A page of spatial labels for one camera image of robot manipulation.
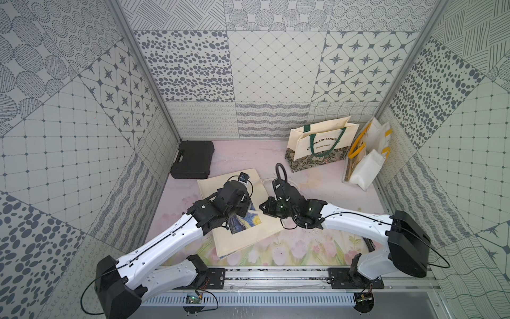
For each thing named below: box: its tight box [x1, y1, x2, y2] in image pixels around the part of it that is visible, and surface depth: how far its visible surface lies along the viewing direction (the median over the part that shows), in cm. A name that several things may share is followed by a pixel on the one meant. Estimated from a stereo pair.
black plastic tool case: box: [170, 140, 215, 179], surface depth 109 cm
